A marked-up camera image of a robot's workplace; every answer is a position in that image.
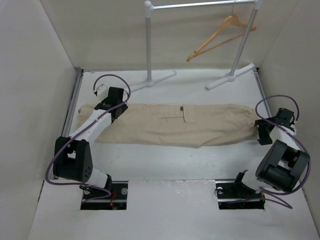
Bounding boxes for beige trousers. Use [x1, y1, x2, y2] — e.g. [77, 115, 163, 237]
[74, 102, 260, 149]

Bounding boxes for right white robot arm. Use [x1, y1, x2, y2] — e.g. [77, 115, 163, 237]
[214, 108, 310, 209]

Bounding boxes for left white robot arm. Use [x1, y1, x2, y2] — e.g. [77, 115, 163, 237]
[50, 87, 128, 200]

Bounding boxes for wooden clothes hanger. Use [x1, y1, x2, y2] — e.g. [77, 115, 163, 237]
[186, 9, 249, 62]

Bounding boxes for white clothes rack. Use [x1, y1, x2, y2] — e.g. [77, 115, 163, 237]
[131, 0, 263, 92]

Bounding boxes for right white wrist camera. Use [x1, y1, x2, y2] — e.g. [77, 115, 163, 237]
[290, 122, 297, 136]

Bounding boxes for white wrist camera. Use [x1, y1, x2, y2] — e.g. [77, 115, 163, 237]
[94, 84, 109, 98]
[290, 122, 297, 136]

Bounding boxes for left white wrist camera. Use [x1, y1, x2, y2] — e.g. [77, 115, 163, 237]
[94, 84, 109, 98]

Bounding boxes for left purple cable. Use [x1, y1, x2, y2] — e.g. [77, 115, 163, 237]
[44, 74, 132, 210]

